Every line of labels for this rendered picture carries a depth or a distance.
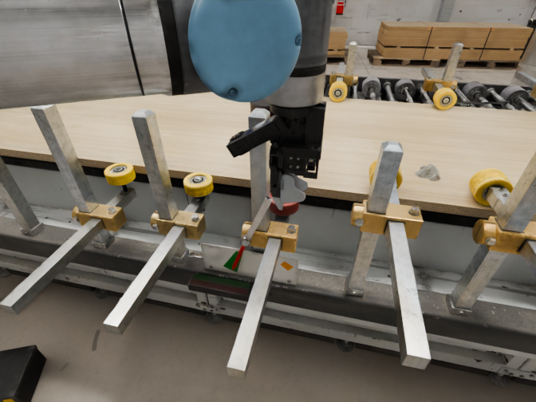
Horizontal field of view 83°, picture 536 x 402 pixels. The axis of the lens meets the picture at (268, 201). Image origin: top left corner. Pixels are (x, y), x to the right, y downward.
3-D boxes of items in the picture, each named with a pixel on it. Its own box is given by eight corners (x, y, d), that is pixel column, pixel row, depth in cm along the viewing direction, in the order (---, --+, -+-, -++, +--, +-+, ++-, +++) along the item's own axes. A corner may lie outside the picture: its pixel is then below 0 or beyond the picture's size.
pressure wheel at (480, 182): (510, 174, 69) (470, 186, 73) (517, 200, 72) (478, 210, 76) (501, 162, 74) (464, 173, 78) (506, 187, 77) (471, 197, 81)
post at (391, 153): (356, 309, 81) (404, 148, 53) (343, 306, 82) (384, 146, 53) (356, 298, 84) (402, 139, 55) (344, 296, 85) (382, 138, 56)
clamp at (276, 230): (294, 254, 73) (296, 238, 70) (242, 245, 76) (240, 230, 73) (297, 238, 78) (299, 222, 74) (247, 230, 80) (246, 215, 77)
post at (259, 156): (266, 282, 83) (266, 114, 55) (254, 280, 84) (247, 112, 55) (269, 273, 86) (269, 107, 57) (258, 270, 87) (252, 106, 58)
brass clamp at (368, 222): (416, 242, 62) (424, 223, 59) (349, 231, 65) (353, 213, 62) (411, 222, 67) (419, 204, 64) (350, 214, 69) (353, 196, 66)
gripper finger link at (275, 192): (278, 202, 53) (279, 158, 47) (269, 201, 53) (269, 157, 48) (283, 187, 56) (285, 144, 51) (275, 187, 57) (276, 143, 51)
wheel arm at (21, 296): (20, 317, 63) (9, 305, 60) (7, 314, 63) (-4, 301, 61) (137, 198, 97) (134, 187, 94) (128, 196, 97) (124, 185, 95)
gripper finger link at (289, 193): (302, 222, 56) (306, 180, 50) (271, 217, 57) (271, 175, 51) (305, 211, 58) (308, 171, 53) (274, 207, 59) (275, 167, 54)
